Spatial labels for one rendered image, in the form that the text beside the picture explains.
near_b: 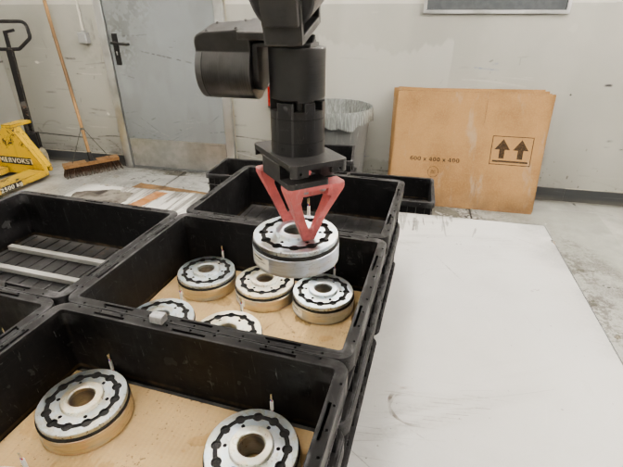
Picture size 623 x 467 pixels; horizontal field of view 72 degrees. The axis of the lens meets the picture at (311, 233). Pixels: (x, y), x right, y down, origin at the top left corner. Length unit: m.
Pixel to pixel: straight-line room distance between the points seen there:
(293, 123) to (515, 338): 0.68
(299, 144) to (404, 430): 0.48
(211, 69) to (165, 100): 3.48
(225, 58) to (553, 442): 0.70
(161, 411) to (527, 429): 0.55
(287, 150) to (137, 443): 0.38
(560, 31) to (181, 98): 2.80
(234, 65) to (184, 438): 0.42
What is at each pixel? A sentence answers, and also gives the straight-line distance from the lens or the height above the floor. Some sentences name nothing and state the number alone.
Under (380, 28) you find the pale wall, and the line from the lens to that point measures 3.35.
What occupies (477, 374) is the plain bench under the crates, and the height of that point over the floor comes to 0.70.
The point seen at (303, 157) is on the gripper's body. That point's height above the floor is 1.14.
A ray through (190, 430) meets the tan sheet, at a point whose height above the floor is 0.83.
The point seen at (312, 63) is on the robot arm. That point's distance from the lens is 0.43.
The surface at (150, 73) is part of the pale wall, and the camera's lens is 3.96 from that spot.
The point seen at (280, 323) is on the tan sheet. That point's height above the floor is 0.83.
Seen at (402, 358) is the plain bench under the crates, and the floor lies 0.70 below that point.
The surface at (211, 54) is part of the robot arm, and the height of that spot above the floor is 1.24.
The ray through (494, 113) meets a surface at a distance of 3.28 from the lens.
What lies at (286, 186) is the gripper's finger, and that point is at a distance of 0.43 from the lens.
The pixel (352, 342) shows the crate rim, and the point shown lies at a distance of 0.52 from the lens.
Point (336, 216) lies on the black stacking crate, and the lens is 1.05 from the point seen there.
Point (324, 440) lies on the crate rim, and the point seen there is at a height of 0.93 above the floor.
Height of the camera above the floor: 1.28
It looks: 28 degrees down
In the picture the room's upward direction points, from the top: straight up
